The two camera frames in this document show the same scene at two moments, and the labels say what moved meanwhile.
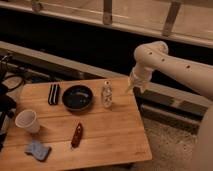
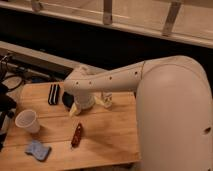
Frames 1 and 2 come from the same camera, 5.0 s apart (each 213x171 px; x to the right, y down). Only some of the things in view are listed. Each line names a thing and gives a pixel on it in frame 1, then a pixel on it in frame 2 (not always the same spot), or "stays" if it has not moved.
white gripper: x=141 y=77 -> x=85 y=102
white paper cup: x=27 y=119 stays
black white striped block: x=53 y=94 stays
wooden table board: x=82 y=124 stays
